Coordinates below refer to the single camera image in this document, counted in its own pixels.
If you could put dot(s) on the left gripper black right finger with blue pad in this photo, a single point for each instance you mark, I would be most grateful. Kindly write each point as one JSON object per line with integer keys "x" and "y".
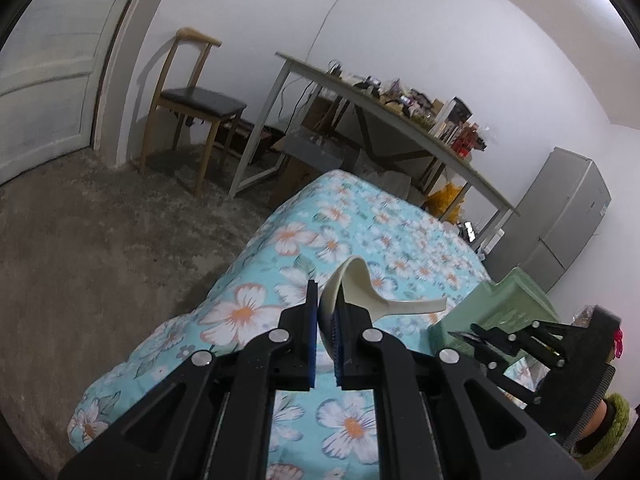
{"x": 439, "y": 418}

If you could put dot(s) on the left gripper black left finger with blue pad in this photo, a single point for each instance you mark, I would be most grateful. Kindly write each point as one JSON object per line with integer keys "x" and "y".
{"x": 211, "y": 417}

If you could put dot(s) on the green perforated utensil holder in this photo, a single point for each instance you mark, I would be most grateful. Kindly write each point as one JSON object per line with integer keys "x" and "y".
{"x": 511, "y": 304}

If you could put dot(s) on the cream plastic spoon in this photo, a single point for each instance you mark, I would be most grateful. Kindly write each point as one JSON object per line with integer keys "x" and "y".
{"x": 355, "y": 280}

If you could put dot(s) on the green fleece sleeve forearm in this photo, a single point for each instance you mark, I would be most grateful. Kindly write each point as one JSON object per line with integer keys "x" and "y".
{"x": 603, "y": 443}

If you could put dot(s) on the person's right hand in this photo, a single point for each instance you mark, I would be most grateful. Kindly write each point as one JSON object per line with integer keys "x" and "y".
{"x": 595, "y": 421}

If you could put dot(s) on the grey refrigerator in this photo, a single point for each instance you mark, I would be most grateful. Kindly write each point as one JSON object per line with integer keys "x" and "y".
{"x": 555, "y": 221}

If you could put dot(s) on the yellow plastic bag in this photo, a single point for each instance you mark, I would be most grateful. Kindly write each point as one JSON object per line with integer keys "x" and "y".
{"x": 439, "y": 201}

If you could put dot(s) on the red bottles pack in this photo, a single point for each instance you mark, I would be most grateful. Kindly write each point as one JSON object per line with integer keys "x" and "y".
{"x": 467, "y": 140}

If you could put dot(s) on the long grey desk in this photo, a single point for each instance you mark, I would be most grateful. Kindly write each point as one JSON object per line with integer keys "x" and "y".
{"x": 405, "y": 126}

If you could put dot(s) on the wooden chair black seat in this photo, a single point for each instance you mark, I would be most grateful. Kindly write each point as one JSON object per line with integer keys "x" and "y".
{"x": 192, "y": 101}

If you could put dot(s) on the white door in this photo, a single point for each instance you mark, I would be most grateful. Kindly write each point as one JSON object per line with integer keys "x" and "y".
{"x": 51, "y": 65}

